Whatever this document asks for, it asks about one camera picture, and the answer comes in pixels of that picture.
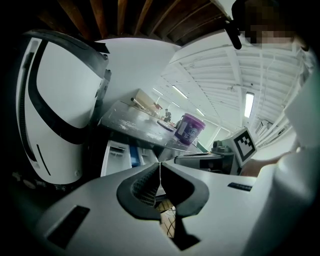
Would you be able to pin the open brown cardboard box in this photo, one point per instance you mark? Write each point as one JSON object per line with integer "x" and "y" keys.
{"x": 145, "y": 96}

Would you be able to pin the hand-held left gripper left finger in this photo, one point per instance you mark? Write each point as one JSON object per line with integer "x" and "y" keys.
{"x": 100, "y": 212}

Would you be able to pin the wooden slat panel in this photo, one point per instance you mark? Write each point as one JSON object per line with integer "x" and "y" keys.
{"x": 167, "y": 222}

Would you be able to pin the white ceiling tube lamp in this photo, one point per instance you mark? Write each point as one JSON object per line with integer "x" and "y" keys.
{"x": 179, "y": 91}

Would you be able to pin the purple plastic bucket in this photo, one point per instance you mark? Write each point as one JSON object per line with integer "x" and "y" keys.
{"x": 190, "y": 130}

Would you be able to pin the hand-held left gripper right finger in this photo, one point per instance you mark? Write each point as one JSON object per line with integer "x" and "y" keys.
{"x": 220, "y": 212}

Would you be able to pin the ceiling panel lamp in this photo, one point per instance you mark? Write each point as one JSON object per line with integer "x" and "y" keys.
{"x": 249, "y": 103}

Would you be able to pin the black head-mounted camera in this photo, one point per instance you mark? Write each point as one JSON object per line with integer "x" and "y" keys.
{"x": 235, "y": 35}

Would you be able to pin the person's head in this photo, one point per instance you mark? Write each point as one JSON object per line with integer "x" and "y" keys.
{"x": 270, "y": 32}

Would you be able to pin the white black appliance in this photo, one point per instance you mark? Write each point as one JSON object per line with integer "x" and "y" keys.
{"x": 62, "y": 107}

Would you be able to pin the person's white shirt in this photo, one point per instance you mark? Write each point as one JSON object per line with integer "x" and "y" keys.
{"x": 295, "y": 175}

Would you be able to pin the person's right forearm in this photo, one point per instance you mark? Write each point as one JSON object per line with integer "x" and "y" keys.
{"x": 255, "y": 167}

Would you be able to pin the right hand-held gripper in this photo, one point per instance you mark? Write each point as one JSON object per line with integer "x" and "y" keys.
{"x": 243, "y": 147}

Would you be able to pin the purple bucket lid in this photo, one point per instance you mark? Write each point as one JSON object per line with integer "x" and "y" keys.
{"x": 166, "y": 125}

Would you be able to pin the white detergent drawer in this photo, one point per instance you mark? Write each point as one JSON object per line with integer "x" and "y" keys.
{"x": 117, "y": 160}

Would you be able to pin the silver metal tube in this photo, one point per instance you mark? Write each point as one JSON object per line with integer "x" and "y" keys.
{"x": 138, "y": 103}

